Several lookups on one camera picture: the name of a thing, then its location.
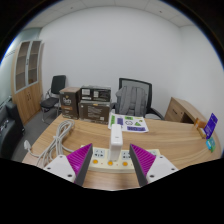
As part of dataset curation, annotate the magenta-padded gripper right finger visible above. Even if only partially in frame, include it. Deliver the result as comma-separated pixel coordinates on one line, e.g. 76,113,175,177
128,143,180,187

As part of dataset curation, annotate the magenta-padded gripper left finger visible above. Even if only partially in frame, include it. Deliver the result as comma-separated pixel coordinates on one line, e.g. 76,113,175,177
43,143,94,187

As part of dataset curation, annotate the white charger block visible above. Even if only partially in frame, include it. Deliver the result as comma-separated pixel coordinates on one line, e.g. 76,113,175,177
108,123,124,162

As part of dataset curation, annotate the cream power strip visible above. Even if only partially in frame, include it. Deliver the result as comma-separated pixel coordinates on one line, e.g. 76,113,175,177
79,145,161,174

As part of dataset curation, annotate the printed paper sheet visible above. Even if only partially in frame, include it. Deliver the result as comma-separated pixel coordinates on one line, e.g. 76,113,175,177
107,112,149,134

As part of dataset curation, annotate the small yellow box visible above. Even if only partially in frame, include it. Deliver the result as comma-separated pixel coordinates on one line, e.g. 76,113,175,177
198,127,208,139

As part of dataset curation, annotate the blue packet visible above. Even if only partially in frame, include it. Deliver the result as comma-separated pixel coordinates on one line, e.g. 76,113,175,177
205,137,214,151

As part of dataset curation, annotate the green packet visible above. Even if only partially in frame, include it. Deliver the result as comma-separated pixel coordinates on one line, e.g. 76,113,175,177
209,138,217,154

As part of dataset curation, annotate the orange box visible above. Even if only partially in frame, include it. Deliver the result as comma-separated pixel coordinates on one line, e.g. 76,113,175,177
193,117,208,132

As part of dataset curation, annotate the black sofa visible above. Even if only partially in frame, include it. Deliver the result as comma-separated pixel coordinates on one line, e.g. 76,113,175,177
0,101,26,161

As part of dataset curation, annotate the wooden drawer side desk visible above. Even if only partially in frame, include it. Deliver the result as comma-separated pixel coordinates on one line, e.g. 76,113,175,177
164,96,208,125

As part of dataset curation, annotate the large dark cardboard box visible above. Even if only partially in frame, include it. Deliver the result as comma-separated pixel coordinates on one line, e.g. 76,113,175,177
77,99,112,126

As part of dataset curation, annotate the purple package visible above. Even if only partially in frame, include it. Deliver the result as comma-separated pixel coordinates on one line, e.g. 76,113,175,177
204,112,219,140

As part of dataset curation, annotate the grey backpack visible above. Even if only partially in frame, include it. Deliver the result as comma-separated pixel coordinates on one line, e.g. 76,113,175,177
115,85,149,117

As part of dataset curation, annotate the wooden cabinet with glass doors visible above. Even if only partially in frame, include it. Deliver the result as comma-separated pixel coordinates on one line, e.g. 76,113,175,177
10,39,45,125

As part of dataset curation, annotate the black mesh office chair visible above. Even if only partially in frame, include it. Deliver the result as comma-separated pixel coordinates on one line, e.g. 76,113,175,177
111,77,165,121

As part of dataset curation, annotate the small dark cardboard box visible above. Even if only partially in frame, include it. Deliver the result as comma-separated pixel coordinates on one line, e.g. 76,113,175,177
79,85,113,103

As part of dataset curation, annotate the black visitor chair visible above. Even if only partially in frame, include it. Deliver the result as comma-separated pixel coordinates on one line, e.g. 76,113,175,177
40,75,67,125

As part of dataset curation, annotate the white power strip cable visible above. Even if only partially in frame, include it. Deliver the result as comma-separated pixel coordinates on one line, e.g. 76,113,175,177
23,119,84,168

